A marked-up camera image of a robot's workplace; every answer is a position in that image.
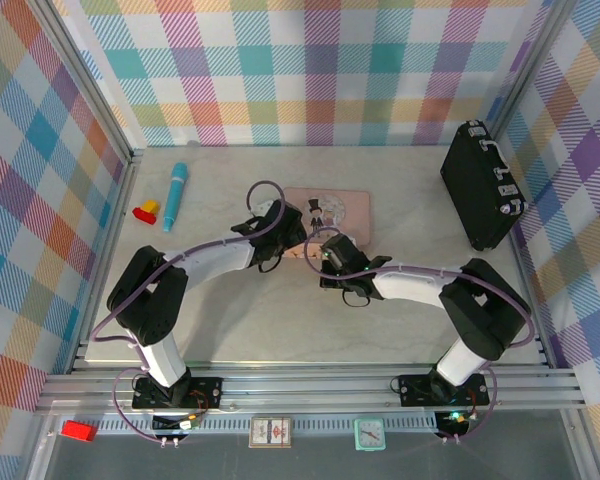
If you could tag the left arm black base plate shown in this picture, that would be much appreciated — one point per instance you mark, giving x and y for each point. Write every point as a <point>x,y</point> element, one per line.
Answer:
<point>205,392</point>

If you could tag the teal square clock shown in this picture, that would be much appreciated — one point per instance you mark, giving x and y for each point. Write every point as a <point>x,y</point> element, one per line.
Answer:
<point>369,434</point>

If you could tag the black briefcase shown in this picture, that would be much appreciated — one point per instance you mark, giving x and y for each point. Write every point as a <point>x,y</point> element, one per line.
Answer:
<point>480,190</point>

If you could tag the framed card on rail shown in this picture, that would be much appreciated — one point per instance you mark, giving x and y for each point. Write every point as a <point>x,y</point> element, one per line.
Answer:
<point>270,432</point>

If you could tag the aluminium frame post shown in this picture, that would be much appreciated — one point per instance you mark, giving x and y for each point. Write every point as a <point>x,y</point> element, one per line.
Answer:
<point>535,65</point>
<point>90,85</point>

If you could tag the red yellow toy block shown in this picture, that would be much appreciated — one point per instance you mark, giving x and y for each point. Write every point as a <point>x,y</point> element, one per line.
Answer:
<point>147,212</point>

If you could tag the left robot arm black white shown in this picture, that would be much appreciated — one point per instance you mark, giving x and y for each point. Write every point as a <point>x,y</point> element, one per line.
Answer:
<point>145,300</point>

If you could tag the aluminium frame cross rail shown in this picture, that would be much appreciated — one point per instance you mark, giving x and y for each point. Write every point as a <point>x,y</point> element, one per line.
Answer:
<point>305,392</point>

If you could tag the red plastic brick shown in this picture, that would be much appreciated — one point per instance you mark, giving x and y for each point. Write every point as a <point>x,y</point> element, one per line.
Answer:
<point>80,431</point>

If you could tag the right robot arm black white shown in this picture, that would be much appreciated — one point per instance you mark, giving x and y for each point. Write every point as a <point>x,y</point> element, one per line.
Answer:
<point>485,310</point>

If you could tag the pink tin box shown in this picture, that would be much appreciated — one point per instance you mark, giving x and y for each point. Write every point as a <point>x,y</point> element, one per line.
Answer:
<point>355,215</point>

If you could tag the blue marker pen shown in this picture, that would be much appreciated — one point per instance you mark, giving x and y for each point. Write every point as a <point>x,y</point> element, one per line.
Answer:
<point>175,197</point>

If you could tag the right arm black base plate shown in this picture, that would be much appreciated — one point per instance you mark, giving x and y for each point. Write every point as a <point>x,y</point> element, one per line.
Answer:
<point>415,390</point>

